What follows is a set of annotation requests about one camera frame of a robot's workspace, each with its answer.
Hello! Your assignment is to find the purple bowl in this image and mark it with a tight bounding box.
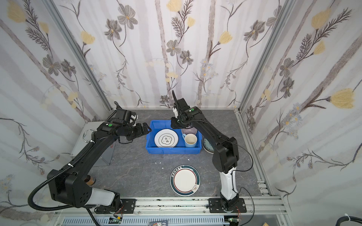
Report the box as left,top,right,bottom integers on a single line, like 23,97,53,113
182,127,198,135

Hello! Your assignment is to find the cream mug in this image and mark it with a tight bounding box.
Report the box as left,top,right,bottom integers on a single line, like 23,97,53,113
183,134,198,148

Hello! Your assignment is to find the white plate with green rim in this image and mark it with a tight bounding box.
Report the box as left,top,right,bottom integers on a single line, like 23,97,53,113
154,129,179,148

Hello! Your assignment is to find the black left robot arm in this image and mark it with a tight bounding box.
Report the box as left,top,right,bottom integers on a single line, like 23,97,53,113
47,109,151,208

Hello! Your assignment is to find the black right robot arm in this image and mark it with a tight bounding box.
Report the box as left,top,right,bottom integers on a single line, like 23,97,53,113
171,93,239,211

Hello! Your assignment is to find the blue plastic bin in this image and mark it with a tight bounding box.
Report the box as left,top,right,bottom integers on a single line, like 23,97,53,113
145,120,202,154

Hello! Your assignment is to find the green patterned plate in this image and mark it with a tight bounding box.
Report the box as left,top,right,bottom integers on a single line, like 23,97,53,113
202,138,214,154

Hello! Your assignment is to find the silver aluminium case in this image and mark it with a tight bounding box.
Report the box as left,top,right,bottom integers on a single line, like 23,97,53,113
70,121,117,167

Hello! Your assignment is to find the striped rim white plate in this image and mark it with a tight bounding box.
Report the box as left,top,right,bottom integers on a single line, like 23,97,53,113
170,165,201,197

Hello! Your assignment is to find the orange capped brown bottle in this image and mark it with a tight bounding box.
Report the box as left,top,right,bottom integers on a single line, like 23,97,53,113
84,175,96,186

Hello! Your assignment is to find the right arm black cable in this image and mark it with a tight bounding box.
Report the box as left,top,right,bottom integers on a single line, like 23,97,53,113
172,89,255,226

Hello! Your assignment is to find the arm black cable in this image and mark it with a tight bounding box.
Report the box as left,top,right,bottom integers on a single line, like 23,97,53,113
27,101,136,226
172,89,255,226

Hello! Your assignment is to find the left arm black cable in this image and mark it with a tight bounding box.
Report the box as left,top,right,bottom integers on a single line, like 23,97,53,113
27,101,136,226

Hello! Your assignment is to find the aluminium mounting rail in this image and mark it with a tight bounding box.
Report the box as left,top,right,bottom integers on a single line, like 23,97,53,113
53,196,286,226

